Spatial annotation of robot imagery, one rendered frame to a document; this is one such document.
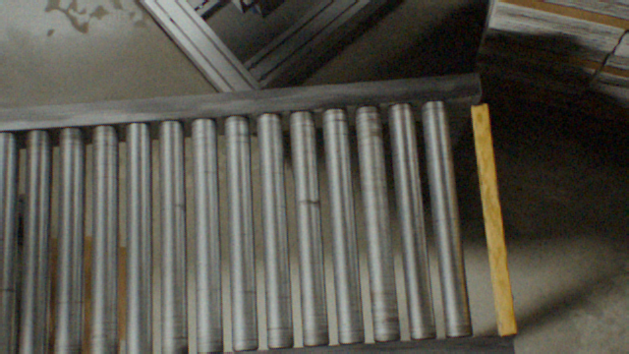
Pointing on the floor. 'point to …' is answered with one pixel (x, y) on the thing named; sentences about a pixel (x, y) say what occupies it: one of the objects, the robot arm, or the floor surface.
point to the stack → (617, 37)
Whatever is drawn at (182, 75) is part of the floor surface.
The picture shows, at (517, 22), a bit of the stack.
